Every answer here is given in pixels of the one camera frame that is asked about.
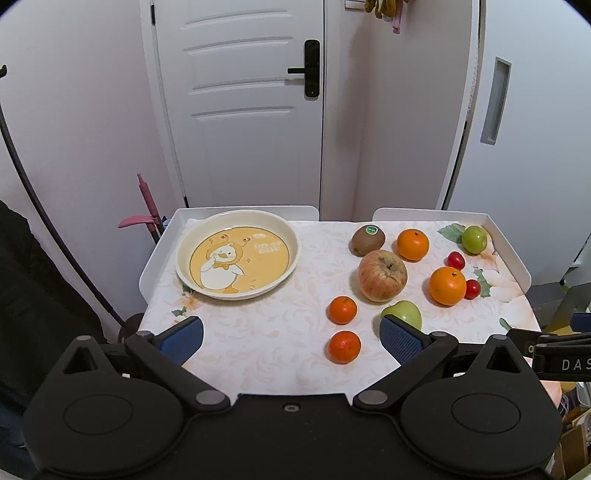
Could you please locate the green apple front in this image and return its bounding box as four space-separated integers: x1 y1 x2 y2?
381 300 423 330

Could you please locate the green apple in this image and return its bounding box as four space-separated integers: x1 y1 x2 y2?
462 225 488 255
381 300 423 330

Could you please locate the orange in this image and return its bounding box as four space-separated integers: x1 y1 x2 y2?
429 267 467 307
396 229 430 262

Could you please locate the red cherry tomato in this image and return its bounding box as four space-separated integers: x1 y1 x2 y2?
464 279 482 300
446 251 466 271

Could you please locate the small tangerine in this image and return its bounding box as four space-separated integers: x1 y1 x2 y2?
328 331 362 364
328 296 358 325

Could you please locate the large red yellow apple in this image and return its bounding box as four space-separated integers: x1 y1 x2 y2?
356 250 408 303

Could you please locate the cream duck print plate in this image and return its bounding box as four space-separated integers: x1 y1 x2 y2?
175 209 301 301

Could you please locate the brown kiwi with sticker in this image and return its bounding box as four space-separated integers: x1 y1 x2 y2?
349 224 386 257

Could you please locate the green apple far right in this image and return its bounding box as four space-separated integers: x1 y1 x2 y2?
462 225 488 255

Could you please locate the dark clothing of person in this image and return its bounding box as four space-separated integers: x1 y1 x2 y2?
0 198 110 416

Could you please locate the pink stick tool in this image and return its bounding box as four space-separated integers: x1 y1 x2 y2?
117 173 164 245

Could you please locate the white tray table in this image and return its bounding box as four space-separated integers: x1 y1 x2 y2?
138 205 542 398

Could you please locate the white wardrobe sliding door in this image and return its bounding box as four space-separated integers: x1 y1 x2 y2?
439 1 590 284

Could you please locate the white panel door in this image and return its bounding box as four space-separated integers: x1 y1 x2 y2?
143 1 325 207

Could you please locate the black curved cable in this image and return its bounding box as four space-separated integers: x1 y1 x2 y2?
0 64 129 331

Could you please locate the black door handle lock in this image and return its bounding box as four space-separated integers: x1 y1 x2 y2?
287 39 321 99

